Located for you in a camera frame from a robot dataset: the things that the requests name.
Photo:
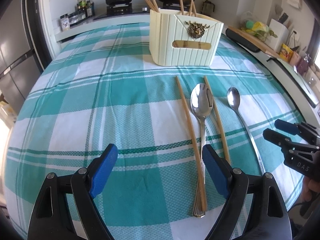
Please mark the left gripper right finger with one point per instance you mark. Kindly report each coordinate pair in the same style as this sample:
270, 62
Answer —
232, 184

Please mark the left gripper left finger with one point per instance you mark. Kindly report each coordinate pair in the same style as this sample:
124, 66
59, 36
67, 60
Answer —
86, 184

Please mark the person's right hand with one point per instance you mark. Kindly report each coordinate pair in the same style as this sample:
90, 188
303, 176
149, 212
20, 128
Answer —
310, 191

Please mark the wooden chopstick on cloth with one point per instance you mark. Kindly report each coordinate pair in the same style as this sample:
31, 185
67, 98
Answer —
219, 125

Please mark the small steel spoon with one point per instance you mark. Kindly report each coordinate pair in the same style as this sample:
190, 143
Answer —
233, 98

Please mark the large steel spoon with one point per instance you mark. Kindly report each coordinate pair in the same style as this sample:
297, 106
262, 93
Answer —
201, 104

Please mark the teal white checked tablecloth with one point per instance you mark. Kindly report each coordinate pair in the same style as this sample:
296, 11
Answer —
104, 88

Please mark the wooden cutting board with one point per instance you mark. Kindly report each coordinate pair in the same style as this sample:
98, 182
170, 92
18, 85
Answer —
249, 42

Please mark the white knife block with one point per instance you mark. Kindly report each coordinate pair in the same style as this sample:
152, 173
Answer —
278, 29

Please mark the green yellow sponges in rack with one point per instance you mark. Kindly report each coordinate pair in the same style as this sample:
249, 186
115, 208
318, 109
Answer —
252, 26

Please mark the steel refrigerator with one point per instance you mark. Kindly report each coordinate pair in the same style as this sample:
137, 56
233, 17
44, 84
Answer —
20, 66

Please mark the cream ribbed utensil holder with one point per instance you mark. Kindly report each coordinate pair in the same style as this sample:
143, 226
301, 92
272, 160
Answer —
178, 39

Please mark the spice shaker jar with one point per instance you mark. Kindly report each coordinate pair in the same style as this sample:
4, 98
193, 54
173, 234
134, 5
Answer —
64, 22

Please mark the sauce bottles group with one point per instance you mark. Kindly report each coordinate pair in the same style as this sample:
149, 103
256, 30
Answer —
86, 7

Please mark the black gas stove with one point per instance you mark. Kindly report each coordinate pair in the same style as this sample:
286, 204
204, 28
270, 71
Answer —
122, 9

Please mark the chopstick in holder right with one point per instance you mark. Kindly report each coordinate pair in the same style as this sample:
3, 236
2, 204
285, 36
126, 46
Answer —
192, 8

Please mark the chopstick in holder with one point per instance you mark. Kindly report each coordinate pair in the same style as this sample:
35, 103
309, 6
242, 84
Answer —
192, 8
152, 5

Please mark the chopstick in holder left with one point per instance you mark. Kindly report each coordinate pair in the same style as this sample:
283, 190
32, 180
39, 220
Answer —
152, 5

